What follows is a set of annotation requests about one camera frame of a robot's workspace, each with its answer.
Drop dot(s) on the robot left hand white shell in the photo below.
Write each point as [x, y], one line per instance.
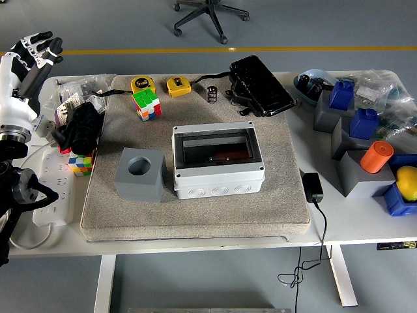
[13, 104]

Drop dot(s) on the grey junction box hinged lid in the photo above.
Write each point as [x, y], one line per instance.
[215, 182]

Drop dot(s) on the orange cylinder battery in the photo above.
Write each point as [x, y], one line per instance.
[376, 158]
[231, 155]

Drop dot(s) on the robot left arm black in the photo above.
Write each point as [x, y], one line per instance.
[9, 148]

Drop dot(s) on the purple white packaged device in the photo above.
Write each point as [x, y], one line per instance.
[65, 109]

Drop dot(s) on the small red object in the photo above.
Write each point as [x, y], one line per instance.
[63, 150]

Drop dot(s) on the clear bag of small parts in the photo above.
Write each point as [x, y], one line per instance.
[81, 83]

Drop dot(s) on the black cloth bundle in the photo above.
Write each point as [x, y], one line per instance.
[83, 127]

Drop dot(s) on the white power strip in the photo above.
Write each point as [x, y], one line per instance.
[55, 172]

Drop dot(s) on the small white breaker module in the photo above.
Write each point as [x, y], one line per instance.
[97, 103]

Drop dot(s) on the small colourful puzzle cube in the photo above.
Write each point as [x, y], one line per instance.
[81, 164]

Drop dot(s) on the yellow tape measure 5m print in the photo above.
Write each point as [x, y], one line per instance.
[141, 83]

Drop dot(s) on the large colourful puzzle cube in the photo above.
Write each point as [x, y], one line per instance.
[145, 98]

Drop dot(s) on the grey block with round hole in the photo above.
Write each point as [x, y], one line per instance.
[140, 189]

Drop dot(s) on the yellow tape measure black label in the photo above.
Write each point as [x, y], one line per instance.
[177, 86]

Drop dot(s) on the small black capacitor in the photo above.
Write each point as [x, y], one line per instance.
[211, 94]

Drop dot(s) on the white table leg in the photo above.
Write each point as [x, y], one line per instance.
[104, 283]
[342, 274]

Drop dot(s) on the grey-brown mat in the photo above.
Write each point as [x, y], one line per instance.
[195, 218]

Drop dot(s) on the black office chair base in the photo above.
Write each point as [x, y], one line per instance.
[211, 14]

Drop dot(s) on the black glossy case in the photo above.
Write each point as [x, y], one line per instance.
[260, 84]

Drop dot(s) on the light blue bowl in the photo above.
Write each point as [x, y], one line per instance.
[317, 74]

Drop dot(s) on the black power adapter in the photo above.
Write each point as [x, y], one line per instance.
[312, 187]

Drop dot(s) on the grey holder block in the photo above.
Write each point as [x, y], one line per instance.
[324, 117]
[340, 143]
[358, 182]

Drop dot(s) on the blue plastic block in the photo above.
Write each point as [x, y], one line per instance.
[363, 125]
[341, 94]

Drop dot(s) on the clear bag of components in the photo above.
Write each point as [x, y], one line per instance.
[374, 86]
[397, 120]

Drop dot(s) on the blue plastic bin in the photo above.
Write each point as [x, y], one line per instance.
[395, 203]

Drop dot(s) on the yellow lemon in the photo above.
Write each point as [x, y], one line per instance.
[407, 182]

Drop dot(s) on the black table control panel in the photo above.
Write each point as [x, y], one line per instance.
[395, 245]

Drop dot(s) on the white circuit breaker blue switch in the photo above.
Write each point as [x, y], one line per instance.
[47, 128]

